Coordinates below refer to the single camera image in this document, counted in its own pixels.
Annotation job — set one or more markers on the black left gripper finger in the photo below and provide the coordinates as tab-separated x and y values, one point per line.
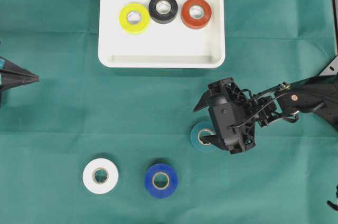
11	83
11	68

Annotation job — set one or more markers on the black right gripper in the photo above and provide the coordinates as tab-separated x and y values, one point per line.
226	105

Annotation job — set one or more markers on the teal tape roll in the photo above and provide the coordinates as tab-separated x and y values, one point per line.
196	140

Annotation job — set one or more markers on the red tape roll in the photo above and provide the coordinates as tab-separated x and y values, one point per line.
196	14

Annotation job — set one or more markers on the black tape roll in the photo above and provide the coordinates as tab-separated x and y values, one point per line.
163	11

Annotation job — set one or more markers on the yellow tape roll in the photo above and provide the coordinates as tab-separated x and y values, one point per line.
134	18

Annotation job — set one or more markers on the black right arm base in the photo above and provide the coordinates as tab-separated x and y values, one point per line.
331	69

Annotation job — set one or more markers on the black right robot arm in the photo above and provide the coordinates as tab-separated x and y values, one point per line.
285	101

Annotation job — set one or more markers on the blue tape roll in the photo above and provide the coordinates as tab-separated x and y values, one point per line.
161	181

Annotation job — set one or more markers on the white plastic tray case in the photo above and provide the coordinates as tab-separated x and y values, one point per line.
171	45

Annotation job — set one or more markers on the white tape roll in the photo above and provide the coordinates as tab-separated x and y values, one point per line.
100	176

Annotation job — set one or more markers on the green table cloth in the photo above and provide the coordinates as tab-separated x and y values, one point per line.
81	110

